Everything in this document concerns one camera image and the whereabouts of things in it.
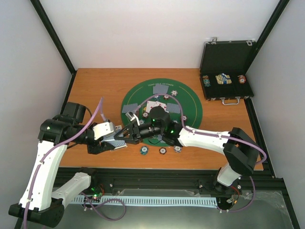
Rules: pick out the red playing card box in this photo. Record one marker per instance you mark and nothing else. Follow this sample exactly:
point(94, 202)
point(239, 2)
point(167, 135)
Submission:
point(118, 127)

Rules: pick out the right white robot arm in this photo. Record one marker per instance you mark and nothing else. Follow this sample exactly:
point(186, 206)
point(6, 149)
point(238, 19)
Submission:
point(239, 149)

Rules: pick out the face up heart card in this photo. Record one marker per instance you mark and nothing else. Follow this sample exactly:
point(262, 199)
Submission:
point(149, 106)
point(162, 105)

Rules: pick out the green blue chip stack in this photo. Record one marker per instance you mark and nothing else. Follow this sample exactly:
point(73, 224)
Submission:
point(144, 150)

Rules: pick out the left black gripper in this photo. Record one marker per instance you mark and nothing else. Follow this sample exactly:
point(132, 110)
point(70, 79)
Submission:
point(96, 148)

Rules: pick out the black poker chip case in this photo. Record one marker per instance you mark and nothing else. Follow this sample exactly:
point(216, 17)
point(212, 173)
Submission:
point(228, 57)

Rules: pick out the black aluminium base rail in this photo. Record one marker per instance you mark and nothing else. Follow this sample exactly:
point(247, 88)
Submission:
point(112, 180)

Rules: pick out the red brown chip stack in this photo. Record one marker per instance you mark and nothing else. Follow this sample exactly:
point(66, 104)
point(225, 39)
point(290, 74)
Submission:
point(162, 150)

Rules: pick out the grey card deck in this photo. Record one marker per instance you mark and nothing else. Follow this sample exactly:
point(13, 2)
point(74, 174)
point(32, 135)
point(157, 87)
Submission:
point(115, 143)

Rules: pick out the red chips in case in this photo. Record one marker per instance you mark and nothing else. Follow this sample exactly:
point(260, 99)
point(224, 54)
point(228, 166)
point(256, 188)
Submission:
point(241, 79)

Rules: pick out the round green poker mat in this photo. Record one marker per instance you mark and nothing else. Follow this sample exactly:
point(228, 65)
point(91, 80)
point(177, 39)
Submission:
point(190, 102)

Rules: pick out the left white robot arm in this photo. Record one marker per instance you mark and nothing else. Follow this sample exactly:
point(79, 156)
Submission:
point(39, 203)

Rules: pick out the purple white chip stack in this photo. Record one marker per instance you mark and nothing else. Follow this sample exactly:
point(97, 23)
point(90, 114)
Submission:
point(177, 149)

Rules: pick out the wrapped card deck in case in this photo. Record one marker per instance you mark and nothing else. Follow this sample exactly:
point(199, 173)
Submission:
point(223, 79)

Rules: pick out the blue backed playing card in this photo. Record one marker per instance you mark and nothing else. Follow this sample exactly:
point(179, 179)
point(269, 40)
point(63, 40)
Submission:
point(129, 108)

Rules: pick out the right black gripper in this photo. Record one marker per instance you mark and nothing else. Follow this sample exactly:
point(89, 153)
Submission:
point(129, 140)

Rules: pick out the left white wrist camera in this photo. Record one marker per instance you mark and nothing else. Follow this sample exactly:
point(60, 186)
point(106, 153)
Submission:
point(103, 129)

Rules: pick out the light blue cable duct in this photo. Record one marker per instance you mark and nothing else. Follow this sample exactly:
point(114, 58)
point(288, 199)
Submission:
point(141, 201)

